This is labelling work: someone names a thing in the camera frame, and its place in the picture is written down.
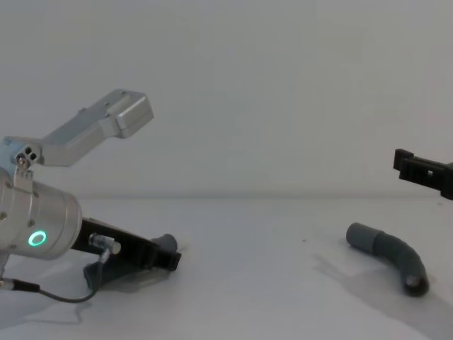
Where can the white curtain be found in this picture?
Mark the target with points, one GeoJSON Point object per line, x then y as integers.
{"type": "Point", "coordinates": [247, 88]}

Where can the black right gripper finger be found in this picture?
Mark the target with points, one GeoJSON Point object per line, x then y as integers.
{"type": "Point", "coordinates": [421, 170]}

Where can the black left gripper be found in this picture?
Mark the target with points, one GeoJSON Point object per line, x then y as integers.
{"type": "Point", "coordinates": [131, 246]}

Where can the white table cloth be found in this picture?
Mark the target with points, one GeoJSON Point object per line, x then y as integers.
{"type": "Point", "coordinates": [247, 276]}

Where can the grey curved pipe elbow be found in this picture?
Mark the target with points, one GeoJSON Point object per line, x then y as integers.
{"type": "Point", "coordinates": [400, 253]}

